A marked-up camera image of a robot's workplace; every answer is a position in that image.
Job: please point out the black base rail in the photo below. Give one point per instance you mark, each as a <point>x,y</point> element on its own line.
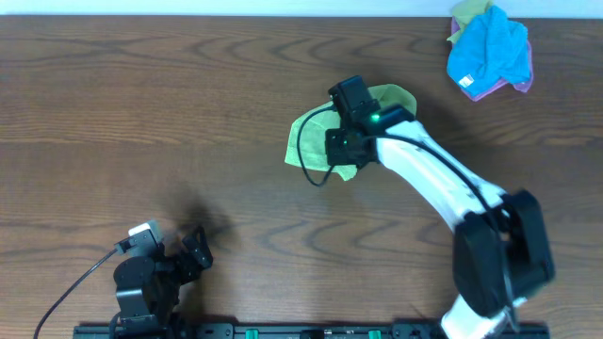
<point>400,330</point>

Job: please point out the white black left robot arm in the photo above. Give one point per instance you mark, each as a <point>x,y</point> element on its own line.
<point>148,282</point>

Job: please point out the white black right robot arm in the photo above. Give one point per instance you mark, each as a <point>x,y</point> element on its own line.
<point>501,255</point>

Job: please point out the green cloth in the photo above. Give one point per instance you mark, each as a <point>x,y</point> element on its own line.
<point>307,133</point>

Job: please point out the yellow-green cloth in pile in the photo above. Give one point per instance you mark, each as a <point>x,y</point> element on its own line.
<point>462,15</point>

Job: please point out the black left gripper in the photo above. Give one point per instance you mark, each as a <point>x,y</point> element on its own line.
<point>202,251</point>

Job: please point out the pink cloth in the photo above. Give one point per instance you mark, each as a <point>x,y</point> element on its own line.
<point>523,80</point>

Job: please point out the blue cloth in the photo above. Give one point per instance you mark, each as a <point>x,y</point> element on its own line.
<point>490,52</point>

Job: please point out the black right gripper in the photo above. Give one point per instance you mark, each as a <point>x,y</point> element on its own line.
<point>334,156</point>

